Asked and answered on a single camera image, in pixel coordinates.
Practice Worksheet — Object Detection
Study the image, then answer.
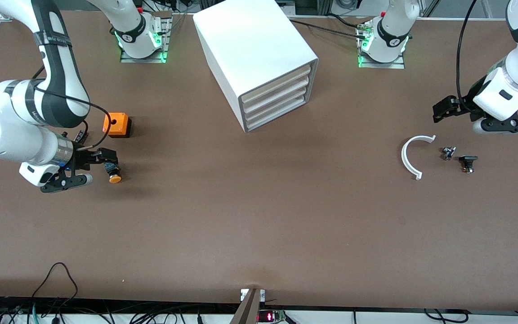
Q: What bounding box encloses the orange push button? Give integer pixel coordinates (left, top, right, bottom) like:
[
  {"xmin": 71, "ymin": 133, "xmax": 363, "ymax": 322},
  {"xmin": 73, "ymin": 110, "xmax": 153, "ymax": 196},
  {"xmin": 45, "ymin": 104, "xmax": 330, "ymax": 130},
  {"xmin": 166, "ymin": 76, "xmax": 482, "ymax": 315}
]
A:
[{"xmin": 103, "ymin": 163, "xmax": 123, "ymax": 185}]

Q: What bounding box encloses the orange box with hole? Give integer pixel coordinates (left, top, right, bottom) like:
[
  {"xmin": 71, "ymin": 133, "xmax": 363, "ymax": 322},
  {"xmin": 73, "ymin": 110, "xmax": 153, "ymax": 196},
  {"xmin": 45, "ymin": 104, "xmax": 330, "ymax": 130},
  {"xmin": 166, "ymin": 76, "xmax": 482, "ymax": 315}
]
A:
[{"xmin": 103, "ymin": 112, "xmax": 132, "ymax": 139}]

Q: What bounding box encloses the white curved plastic arc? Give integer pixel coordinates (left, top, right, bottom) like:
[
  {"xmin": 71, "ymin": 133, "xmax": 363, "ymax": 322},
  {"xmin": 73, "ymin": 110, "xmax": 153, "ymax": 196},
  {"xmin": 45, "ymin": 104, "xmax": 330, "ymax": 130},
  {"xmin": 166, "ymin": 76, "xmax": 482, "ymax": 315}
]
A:
[{"xmin": 401, "ymin": 135, "xmax": 437, "ymax": 180}]

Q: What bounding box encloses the green board with red display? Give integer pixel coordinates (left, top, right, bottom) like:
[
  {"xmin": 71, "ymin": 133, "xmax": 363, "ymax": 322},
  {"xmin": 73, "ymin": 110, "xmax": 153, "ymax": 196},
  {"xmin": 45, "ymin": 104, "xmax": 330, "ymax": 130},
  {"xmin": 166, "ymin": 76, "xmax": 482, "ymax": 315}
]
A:
[{"xmin": 257, "ymin": 310, "xmax": 287, "ymax": 323}]

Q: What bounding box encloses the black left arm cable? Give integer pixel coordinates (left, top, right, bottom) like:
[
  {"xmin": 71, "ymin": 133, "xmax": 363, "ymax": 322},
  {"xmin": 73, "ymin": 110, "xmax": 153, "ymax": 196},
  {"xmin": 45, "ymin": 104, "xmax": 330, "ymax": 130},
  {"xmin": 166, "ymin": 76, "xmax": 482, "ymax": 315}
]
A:
[{"xmin": 455, "ymin": 0, "xmax": 481, "ymax": 112}]

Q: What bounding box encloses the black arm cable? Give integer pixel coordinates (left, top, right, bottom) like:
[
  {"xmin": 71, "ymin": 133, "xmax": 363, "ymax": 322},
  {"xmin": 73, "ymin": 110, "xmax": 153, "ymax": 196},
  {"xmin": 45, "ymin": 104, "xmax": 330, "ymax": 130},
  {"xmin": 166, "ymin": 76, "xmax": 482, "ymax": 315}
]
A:
[
  {"xmin": 455, "ymin": 0, "xmax": 481, "ymax": 112},
  {"xmin": 33, "ymin": 65, "xmax": 114, "ymax": 150}
]

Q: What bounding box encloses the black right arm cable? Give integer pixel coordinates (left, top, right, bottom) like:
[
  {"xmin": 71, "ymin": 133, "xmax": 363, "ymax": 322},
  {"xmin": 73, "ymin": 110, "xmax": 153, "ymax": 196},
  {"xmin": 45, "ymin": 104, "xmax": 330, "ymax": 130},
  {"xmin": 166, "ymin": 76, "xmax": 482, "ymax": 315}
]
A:
[{"xmin": 33, "ymin": 65, "xmax": 114, "ymax": 150}]

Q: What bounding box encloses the small black switch part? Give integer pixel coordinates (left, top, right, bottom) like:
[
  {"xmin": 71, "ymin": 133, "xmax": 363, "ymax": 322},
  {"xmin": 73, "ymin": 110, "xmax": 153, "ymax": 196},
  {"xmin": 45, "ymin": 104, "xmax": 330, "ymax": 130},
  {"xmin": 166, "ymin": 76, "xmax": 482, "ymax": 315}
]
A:
[{"xmin": 459, "ymin": 155, "xmax": 479, "ymax": 174}]

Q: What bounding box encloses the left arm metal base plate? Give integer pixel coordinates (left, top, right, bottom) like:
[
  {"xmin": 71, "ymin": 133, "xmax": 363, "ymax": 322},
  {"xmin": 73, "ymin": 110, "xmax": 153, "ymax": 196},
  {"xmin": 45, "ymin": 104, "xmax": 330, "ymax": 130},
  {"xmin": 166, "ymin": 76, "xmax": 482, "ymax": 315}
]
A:
[{"xmin": 357, "ymin": 20, "xmax": 406, "ymax": 70}]

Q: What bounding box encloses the thin black looped cable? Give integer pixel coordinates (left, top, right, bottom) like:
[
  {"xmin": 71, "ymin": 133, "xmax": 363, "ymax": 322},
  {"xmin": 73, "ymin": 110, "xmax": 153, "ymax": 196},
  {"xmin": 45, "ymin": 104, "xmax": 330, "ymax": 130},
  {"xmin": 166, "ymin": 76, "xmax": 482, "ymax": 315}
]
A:
[{"xmin": 31, "ymin": 262, "xmax": 79, "ymax": 300}]

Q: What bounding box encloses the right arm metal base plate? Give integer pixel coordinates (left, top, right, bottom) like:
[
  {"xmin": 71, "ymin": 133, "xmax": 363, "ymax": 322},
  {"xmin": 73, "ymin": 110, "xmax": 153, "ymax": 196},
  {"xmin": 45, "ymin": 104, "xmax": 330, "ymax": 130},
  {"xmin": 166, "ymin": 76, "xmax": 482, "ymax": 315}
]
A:
[{"xmin": 120, "ymin": 11, "xmax": 172, "ymax": 64}]

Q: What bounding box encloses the black cable to base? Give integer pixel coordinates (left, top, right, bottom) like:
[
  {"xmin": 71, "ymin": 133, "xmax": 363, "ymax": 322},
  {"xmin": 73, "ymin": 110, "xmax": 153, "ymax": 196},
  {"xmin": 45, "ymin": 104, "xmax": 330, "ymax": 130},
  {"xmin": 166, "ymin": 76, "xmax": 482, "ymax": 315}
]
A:
[{"xmin": 288, "ymin": 13, "xmax": 368, "ymax": 40}]

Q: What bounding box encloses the black floor cable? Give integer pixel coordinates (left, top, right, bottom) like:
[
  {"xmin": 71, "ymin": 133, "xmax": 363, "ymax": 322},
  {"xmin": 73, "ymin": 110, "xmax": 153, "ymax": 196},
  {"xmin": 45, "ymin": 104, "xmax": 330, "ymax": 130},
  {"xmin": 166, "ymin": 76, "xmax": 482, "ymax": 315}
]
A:
[{"xmin": 423, "ymin": 308, "xmax": 469, "ymax": 324}]

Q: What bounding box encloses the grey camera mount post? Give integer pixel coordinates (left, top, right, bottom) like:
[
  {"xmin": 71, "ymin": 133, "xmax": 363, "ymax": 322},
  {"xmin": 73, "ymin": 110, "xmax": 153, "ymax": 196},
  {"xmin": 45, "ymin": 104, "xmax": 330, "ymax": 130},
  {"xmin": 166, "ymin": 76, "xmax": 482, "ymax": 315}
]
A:
[{"xmin": 230, "ymin": 288, "xmax": 266, "ymax": 324}]

